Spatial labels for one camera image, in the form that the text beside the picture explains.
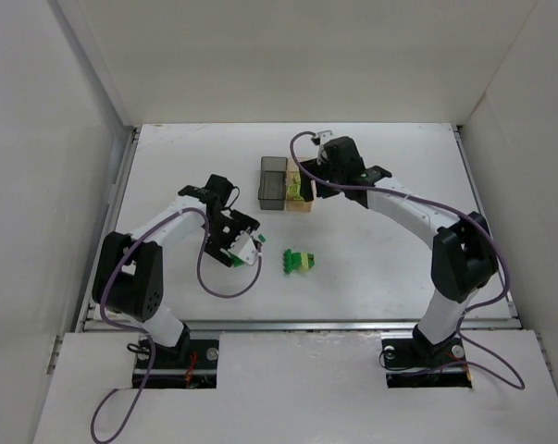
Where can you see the dark green studded lego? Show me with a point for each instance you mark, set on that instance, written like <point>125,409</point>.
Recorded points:
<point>290,260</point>

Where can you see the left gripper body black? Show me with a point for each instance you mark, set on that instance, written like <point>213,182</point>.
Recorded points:
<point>224,247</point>

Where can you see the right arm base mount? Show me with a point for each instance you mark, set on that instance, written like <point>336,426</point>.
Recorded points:
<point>409,368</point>

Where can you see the lime lego hollow brick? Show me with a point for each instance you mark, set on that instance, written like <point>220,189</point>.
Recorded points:
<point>294,193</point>

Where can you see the aluminium rail front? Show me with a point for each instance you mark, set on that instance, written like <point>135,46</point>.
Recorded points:
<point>249,326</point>

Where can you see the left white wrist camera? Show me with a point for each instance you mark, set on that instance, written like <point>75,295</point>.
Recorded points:
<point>246,248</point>

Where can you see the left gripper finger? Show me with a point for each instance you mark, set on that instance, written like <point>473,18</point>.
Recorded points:
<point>248,223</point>
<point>219,255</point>

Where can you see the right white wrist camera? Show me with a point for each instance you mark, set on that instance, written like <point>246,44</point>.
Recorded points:
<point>320,139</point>

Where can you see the orange transparent container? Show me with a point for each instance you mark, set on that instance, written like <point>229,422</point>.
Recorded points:
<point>305,207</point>

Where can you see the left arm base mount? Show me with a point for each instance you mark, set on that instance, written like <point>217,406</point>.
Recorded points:
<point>194,369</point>

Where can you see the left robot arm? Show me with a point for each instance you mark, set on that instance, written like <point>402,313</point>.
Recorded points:
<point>129,280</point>

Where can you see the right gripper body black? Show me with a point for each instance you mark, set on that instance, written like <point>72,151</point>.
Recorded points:
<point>309,173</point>

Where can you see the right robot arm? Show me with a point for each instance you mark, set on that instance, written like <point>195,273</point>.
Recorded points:
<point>462,257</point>

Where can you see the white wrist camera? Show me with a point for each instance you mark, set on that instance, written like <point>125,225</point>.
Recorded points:
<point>246,248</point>
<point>320,139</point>

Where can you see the grey transparent container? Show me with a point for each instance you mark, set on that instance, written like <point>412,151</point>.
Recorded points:
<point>272,183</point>

